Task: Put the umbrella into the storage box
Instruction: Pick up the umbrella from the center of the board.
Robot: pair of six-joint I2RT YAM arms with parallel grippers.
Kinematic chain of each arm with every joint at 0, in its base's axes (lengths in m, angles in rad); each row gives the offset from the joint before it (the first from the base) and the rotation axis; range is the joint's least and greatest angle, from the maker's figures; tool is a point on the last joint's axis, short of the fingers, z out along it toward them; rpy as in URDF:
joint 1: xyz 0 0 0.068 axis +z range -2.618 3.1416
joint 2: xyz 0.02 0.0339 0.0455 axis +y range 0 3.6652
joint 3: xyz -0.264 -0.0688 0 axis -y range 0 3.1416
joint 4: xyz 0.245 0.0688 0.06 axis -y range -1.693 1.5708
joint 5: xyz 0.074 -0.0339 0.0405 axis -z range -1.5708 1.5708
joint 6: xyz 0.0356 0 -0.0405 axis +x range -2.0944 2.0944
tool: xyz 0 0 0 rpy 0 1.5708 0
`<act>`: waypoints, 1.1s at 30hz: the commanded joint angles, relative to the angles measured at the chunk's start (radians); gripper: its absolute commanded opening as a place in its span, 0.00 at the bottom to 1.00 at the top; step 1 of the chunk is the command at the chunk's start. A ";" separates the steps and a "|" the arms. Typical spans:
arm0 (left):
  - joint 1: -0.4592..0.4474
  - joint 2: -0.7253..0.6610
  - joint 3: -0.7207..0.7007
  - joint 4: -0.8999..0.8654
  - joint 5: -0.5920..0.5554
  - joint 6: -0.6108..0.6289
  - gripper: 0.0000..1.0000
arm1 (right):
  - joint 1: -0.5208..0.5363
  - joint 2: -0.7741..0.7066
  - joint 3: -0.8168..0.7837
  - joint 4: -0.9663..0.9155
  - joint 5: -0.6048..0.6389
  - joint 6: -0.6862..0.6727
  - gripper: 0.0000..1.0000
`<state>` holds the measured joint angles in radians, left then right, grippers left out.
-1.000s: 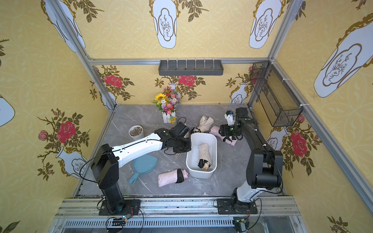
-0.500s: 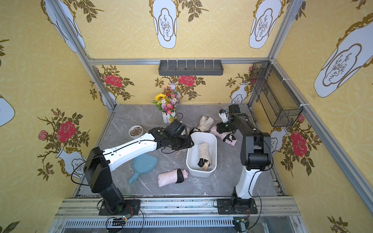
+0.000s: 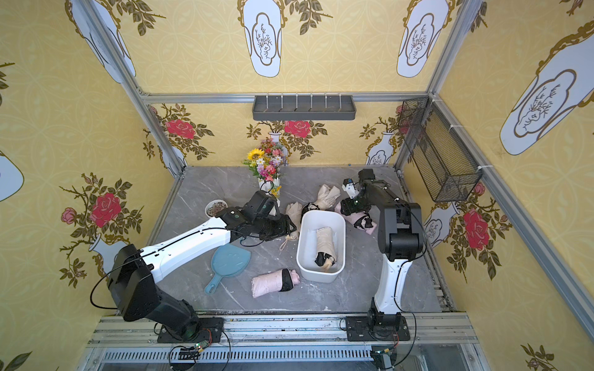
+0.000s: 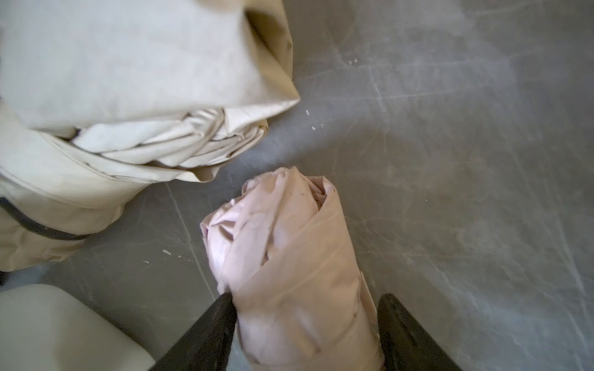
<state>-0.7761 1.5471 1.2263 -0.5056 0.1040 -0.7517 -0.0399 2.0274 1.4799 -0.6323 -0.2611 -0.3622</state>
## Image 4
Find beige folded umbrella back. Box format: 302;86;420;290
1;1;299;272

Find white plastic storage box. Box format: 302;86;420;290
1;284;156;370

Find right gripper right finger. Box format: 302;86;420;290
377;294;461;371

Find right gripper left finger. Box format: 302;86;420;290
150;293;237;371

